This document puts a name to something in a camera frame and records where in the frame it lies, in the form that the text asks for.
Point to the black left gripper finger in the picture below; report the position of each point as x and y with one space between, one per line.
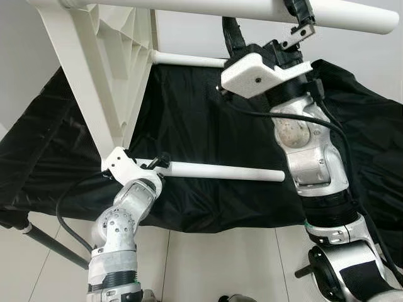
164 158

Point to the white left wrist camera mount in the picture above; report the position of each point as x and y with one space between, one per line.
123 165

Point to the black robot right foot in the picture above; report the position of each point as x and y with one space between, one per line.
236 298

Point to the black robot left foot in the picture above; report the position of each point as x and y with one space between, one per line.
150 296

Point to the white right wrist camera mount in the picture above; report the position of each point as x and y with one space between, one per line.
258 72

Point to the black cloth cover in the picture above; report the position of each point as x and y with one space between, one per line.
208 119

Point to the white plastic table top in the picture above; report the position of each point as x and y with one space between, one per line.
94 75

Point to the black robot foot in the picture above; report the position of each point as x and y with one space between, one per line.
150 296
236 298

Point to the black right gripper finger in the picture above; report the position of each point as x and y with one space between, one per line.
234 36
300 11

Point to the black metal stand leg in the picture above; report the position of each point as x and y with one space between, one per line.
56 245

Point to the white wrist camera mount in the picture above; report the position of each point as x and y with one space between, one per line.
258 72
123 165

